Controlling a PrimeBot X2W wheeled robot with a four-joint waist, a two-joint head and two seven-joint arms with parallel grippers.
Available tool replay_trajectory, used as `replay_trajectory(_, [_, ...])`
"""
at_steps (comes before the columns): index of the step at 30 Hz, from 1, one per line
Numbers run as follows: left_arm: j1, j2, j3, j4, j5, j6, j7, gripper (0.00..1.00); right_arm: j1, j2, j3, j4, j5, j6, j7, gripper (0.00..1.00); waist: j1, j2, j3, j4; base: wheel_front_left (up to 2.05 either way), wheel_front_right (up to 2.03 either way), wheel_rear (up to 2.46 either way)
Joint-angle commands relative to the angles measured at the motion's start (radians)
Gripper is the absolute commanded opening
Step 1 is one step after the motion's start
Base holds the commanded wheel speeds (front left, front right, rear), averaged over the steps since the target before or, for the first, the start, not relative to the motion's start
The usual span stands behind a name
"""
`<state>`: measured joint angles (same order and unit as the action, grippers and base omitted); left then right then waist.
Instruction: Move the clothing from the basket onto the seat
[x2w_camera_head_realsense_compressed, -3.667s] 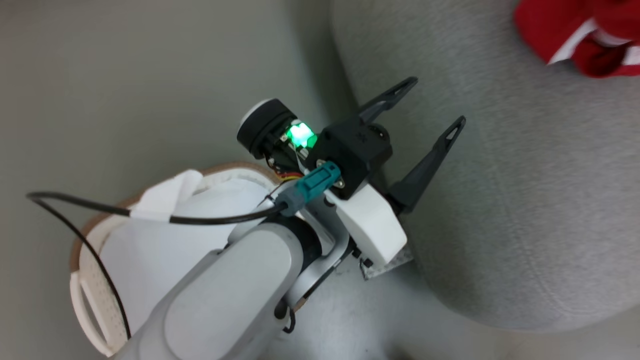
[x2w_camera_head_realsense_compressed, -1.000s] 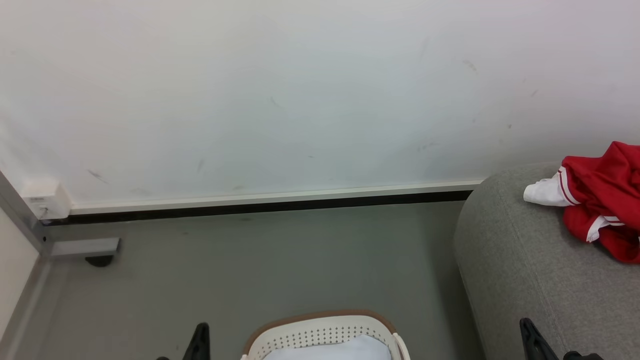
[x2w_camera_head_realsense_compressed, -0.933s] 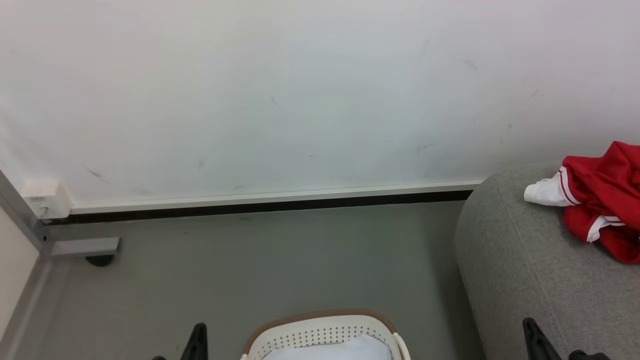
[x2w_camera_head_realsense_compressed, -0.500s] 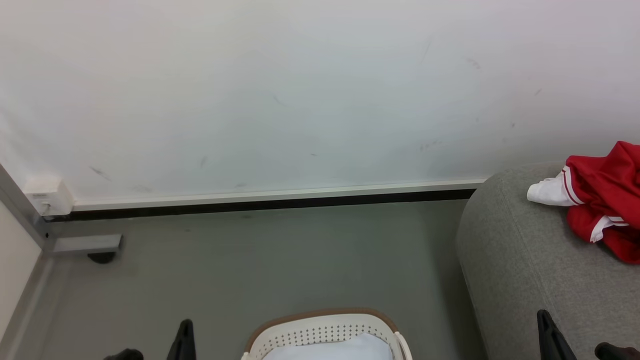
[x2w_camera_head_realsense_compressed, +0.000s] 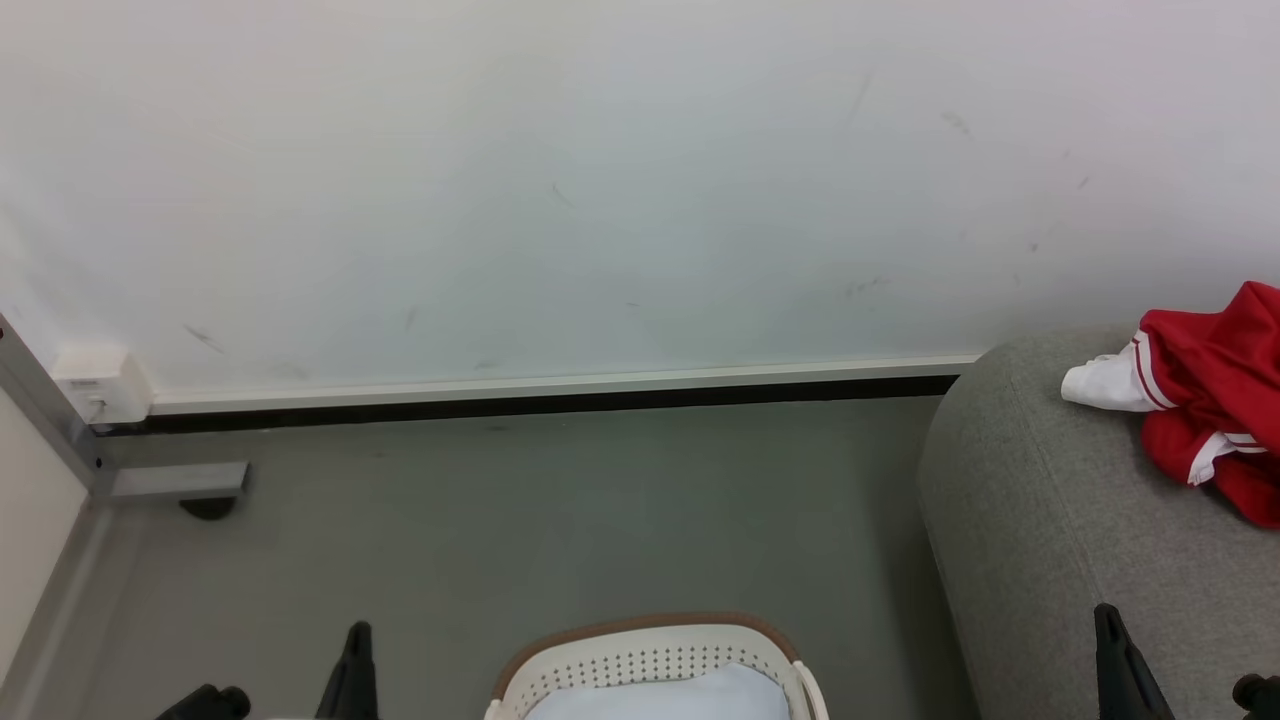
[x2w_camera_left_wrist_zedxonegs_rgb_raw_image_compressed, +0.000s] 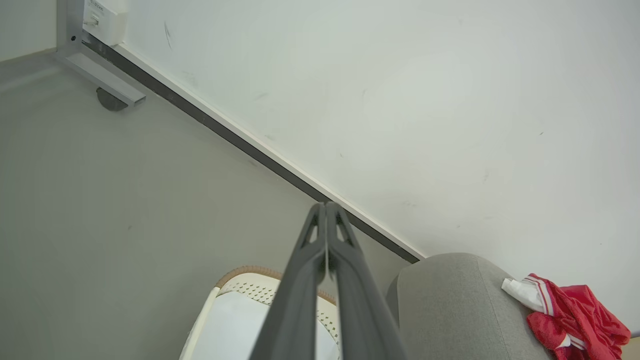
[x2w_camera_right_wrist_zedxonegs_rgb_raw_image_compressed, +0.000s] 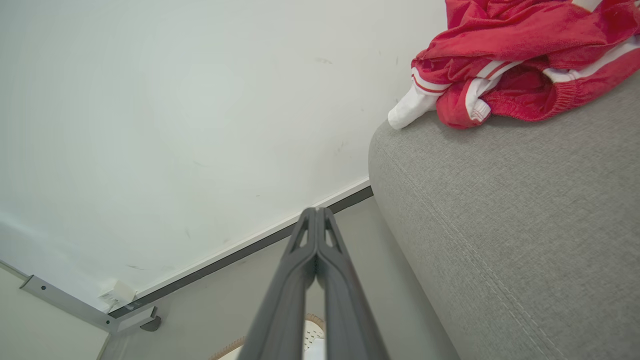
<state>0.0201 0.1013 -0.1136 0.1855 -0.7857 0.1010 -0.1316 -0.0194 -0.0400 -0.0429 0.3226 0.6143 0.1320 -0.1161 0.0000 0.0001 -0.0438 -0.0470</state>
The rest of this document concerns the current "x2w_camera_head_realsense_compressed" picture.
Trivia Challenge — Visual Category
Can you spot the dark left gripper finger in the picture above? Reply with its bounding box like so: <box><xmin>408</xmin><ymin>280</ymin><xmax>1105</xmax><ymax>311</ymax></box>
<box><xmin>316</xmin><ymin>621</ymin><xmax>380</xmax><ymax>720</ymax></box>

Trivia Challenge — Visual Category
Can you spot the light blue cloth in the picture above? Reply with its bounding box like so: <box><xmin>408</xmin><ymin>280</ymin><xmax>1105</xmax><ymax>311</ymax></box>
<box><xmin>525</xmin><ymin>663</ymin><xmax>793</xmax><ymax>720</ymax></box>

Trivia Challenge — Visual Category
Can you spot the black baseboard strip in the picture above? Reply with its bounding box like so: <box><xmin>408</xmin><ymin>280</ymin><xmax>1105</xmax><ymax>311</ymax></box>
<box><xmin>95</xmin><ymin>375</ymin><xmax>961</xmax><ymax>437</ymax></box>

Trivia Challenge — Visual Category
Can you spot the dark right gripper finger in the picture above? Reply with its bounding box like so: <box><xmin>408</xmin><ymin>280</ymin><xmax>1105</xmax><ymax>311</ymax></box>
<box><xmin>1093</xmin><ymin>603</ymin><xmax>1176</xmax><ymax>720</ymax></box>

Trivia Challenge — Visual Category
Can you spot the beige partition panel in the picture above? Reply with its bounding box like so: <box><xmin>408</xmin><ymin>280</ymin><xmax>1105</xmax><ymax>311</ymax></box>
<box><xmin>0</xmin><ymin>390</ymin><xmax>89</xmax><ymax>681</ymax></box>

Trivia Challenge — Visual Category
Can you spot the grey fabric sofa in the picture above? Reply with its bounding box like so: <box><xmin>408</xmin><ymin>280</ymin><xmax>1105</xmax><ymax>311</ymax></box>
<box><xmin>917</xmin><ymin>325</ymin><xmax>1280</xmax><ymax>720</ymax></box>

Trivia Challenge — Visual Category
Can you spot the grey aluminium frame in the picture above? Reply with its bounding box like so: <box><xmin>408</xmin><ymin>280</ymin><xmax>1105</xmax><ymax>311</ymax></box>
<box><xmin>0</xmin><ymin>315</ymin><xmax>251</xmax><ymax>720</ymax></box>

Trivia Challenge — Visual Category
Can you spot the white junction box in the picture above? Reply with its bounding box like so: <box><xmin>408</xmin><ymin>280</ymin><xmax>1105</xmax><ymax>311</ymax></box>
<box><xmin>52</xmin><ymin>345</ymin><xmax>154</xmax><ymax>425</ymax></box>

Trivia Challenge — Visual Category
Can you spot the red and white shirt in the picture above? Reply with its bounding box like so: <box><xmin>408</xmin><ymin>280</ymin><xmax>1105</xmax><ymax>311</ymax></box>
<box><xmin>1060</xmin><ymin>281</ymin><xmax>1280</xmax><ymax>529</ymax></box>

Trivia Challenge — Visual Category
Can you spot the white laundry basket brown rim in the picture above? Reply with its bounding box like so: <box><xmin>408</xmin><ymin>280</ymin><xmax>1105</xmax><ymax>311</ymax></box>
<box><xmin>484</xmin><ymin>612</ymin><xmax>829</xmax><ymax>720</ymax></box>

